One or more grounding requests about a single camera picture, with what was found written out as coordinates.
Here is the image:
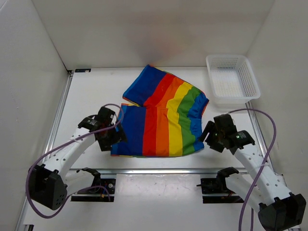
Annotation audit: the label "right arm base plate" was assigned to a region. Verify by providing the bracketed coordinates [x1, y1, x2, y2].
[196, 178, 244, 204]

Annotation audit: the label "small black corner label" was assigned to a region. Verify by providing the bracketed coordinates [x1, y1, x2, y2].
[75, 68, 91, 73]

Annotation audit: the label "rainbow striped shorts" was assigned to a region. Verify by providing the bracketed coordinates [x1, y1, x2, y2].
[111, 65, 209, 157]

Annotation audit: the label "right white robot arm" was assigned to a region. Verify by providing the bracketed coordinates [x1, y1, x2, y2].
[199, 114, 306, 231]

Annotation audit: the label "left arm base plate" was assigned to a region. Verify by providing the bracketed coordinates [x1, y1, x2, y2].
[71, 176, 116, 203]

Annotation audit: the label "aluminium front rail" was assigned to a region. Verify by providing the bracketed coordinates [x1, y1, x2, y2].
[69, 168, 248, 175]

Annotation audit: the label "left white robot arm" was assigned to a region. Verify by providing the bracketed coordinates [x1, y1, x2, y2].
[26, 104, 126, 211]

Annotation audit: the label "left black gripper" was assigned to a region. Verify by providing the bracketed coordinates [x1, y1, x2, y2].
[97, 120, 128, 151]

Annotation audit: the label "white perforated plastic basket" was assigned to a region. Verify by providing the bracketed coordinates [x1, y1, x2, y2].
[206, 54, 261, 105]

